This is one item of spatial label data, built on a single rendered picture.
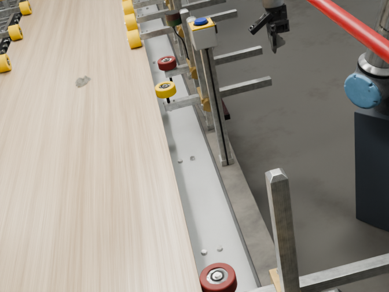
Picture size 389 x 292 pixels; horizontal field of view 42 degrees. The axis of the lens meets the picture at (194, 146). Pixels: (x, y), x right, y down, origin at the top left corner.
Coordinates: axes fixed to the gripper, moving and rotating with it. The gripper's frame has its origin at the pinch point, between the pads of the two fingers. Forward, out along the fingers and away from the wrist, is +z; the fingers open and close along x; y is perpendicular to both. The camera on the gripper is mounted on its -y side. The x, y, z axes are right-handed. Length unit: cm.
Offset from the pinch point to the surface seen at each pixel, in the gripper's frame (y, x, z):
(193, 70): -36.7, -8.6, -3.8
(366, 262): -16, -125, 1
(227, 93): -27.0, -26.7, 1.0
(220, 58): -23.9, -1.7, -3.1
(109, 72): -72, 2, -7
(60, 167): -89, -64, -7
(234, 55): -17.5, -1.7, -2.8
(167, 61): -46.5, -1.3, -7.7
